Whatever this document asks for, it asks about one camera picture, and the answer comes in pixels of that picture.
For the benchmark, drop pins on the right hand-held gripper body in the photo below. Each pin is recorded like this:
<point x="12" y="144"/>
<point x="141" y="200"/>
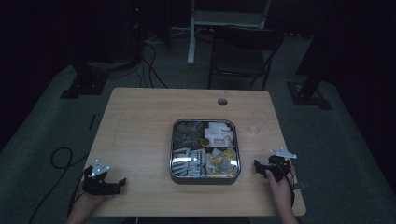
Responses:
<point x="278" y="165"/>

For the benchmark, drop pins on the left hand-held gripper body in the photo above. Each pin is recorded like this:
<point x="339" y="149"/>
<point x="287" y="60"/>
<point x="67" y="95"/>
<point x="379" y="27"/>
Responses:
<point x="99" y="184"/>

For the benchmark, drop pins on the clear glass cup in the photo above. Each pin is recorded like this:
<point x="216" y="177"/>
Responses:
<point x="257" y="123"/>

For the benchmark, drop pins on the brown compartment tea box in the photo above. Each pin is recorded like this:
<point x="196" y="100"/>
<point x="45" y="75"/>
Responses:
<point x="205" y="182"/>

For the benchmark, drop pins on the clear lid with gold knob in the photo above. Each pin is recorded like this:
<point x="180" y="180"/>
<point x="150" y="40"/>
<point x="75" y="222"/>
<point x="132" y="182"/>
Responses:
<point x="204" y="141"/>

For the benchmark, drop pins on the person's left hand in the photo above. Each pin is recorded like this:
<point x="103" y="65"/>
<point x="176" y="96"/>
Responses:
<point x="87" y="199"/>

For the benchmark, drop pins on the person's right hand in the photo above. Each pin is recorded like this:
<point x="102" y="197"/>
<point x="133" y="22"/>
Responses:
<point x="280" y="189"/>

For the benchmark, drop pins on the pile of yellow white packets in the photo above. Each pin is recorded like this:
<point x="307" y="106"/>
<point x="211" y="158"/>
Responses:
<point x="221" y="161"/>

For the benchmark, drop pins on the pile of white tea packets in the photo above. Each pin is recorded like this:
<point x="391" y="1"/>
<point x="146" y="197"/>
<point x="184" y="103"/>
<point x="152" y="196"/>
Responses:
<point x="219" y="135"/>

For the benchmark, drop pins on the small black floor strip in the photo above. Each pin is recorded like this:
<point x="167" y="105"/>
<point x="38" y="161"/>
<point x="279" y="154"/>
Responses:
<point x="92" y="122"/>

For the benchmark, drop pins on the pile of striped tea sachets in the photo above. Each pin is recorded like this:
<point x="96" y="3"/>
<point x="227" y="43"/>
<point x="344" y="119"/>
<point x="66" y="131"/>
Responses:
<point x="188" y="161"/>

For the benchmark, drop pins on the black stand base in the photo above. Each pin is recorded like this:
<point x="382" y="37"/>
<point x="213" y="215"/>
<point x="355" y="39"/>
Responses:
<point x="308" y="95"/>
<point x="85" y="84"/>

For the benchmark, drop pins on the black folding chair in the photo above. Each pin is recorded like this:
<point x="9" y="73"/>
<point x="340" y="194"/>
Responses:
<point x="246" y="53"/>

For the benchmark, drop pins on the black equipment rack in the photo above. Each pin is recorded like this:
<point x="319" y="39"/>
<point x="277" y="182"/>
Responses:
<point x="135" y="28"/>

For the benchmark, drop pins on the white desk frame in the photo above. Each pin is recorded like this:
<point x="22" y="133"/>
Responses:
<point x="194" y="31"/>

